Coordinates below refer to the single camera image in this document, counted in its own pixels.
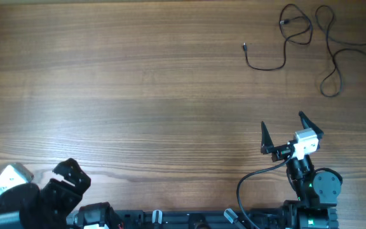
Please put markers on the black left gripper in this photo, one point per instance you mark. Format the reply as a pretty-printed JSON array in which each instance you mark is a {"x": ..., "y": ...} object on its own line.
[{"x": 77, "y": 176}]

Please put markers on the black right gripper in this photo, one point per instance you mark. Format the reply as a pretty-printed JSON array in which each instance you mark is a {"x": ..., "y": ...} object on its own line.
[{"x": 281, "y": 151}]

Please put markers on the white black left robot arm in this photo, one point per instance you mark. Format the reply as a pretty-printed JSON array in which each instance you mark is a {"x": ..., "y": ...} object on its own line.
[{"x": 23, "y": 204}]

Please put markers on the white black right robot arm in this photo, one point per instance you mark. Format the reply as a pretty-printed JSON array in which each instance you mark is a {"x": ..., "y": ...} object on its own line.
[{"x": 317, "y": 190}]

